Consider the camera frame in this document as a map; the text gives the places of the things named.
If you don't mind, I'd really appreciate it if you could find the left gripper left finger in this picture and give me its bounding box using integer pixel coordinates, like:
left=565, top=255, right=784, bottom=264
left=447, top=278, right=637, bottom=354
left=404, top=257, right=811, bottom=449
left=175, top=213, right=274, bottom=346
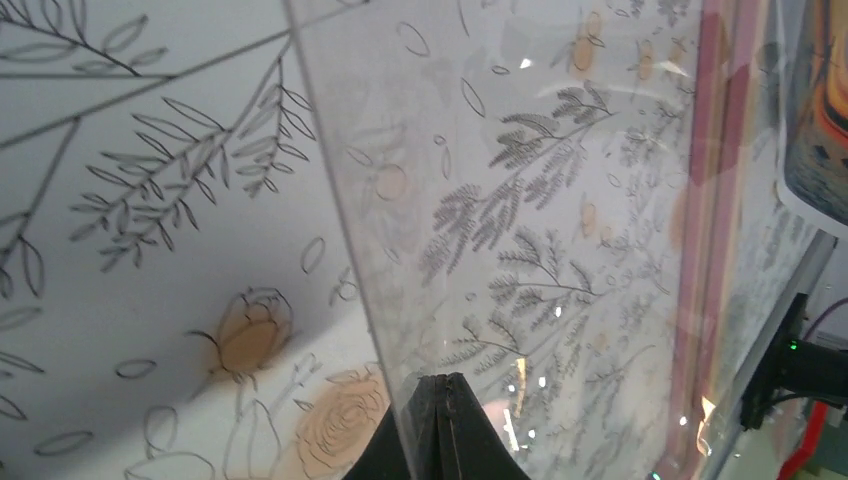
left=344, top=374, right=447, bottom=480

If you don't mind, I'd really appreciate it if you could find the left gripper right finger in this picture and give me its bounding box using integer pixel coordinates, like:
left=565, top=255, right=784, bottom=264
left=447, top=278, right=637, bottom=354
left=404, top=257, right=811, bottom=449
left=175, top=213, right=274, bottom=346
left=445, top=373, right=529, bottom=480

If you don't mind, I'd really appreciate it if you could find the pink photo frame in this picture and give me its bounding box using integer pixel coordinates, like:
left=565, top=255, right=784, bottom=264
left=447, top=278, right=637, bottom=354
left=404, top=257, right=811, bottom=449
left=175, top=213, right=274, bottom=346
left=283, top=0, right=783, bottom=480

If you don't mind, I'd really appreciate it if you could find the aluminium rail base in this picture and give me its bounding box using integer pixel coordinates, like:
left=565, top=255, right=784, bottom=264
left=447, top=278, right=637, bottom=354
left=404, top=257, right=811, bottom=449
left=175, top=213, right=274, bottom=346
left=697, top=232, right=847, bottom=479

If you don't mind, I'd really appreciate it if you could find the sunset photo print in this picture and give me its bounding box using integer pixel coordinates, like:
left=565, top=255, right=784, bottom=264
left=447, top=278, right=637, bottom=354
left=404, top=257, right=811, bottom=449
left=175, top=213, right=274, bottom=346
left=777, top=1, right=847, bottom=240

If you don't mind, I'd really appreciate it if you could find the floral table cloth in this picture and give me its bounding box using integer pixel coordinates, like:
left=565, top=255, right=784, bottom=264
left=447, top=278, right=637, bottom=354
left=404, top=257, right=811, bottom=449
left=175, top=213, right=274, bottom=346
left=1, top=1, right=816, bottom=479

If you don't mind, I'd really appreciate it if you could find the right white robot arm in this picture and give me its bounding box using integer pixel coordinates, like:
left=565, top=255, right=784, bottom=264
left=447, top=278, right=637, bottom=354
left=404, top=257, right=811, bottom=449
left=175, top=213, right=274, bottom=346
left=739, top=293, right=847, bottom=430

